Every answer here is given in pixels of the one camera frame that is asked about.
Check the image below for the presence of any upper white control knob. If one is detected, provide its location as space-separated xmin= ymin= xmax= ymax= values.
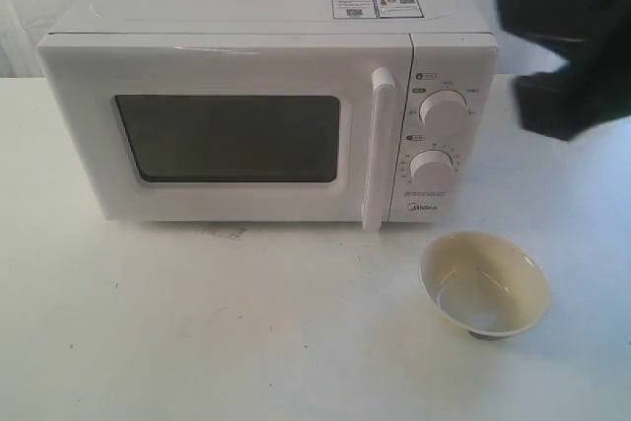
xmin=419 ymin=90 xmax=468 ymax=129

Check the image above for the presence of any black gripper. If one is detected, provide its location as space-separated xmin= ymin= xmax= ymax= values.
xmin=495 ymin=0 xmax=630 ymax=141

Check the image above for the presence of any white microwave door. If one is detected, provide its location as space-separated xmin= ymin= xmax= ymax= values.
xmin=37 ymin=34 xmax=413 ymax=230

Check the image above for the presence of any cream ceramic bowl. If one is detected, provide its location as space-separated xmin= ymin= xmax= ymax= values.
xmin=419 ymin=231 xmax=551 ymax=340

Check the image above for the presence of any lower white timer knob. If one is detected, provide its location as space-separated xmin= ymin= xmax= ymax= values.
xmin=410 ymin=150 xmax=454 ymax=186

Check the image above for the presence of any right blue info sticker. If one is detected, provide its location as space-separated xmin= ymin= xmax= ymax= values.
xmin=374 ymin=0 xmax=424 ymax=19

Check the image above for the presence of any white microwave oven body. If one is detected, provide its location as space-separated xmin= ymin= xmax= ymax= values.
xmin=48 ymin=0 xmax=498 ymax=223

